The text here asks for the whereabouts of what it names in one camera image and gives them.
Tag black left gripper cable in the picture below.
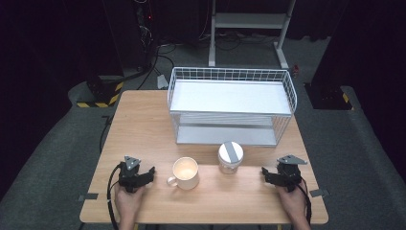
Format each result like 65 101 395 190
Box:
106 162 126 230

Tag thick black floor cable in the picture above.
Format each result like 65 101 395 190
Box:
104 41 176 91

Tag white wire shelf rack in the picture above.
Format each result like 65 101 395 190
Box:
167 66 298 148

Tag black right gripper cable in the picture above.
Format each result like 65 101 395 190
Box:
299 178 313 225

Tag bundle of floor cables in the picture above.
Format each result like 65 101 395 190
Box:
159 30 279 52

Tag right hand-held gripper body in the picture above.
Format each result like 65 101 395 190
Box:
276 154 308 194

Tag black equipment rack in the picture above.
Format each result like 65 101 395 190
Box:
102 0 160 73

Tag white mug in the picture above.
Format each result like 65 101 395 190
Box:
166 156 200 192

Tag grey tape strip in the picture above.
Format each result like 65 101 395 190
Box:
308 188 331 198
78 193 100 202

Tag person's right hand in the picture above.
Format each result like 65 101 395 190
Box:
275 180 309 222

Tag person's left hand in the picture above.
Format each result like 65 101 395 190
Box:
114 183 148 222

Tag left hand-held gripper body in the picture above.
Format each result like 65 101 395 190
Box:
118 155 142 194

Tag white metal stand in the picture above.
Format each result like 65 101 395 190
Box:
208 0 297 70

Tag black base with hazard stripes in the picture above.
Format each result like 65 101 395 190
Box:
76 75 124 109
304 81 355 111

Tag grey power adapter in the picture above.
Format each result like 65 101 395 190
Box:
156 74 169 90

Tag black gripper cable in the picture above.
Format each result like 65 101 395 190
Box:
106 162 126 230
299 178 313 225

